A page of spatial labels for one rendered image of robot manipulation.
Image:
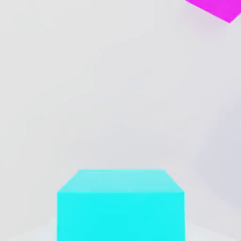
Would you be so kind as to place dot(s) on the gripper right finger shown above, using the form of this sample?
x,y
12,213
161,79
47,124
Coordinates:
x,y
197,234

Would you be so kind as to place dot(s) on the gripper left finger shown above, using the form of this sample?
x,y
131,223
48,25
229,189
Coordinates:
x,y
45,234

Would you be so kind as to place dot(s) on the small cyan cube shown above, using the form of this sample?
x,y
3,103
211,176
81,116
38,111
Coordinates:
x,y
120,214

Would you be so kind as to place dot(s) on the small magenta cube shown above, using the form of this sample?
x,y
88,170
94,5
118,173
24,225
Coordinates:
x,y
218,7

